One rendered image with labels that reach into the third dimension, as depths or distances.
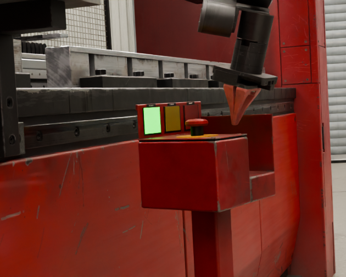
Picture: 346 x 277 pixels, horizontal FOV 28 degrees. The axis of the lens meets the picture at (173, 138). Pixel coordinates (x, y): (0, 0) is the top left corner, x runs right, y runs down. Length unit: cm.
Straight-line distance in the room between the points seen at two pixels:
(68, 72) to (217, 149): 47
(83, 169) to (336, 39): 746
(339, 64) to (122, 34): 270
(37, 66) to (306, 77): 151
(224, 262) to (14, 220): 39
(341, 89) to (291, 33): 552
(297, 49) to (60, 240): 205
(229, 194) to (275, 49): 198
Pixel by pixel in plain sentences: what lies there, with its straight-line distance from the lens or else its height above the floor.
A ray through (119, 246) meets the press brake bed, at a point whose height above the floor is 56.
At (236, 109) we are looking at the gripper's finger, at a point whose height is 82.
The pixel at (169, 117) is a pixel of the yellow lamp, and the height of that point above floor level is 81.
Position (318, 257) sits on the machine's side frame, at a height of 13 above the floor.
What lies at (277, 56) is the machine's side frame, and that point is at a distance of 307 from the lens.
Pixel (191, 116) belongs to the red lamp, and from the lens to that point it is 131.
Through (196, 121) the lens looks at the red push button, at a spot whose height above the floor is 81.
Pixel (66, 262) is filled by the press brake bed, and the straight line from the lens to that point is 120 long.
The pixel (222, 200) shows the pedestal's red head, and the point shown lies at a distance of 112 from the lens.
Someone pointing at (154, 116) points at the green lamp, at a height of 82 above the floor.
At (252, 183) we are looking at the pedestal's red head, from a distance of 120.
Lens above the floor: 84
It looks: 3 degrees down
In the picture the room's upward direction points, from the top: 3 degrees counter-clockwise
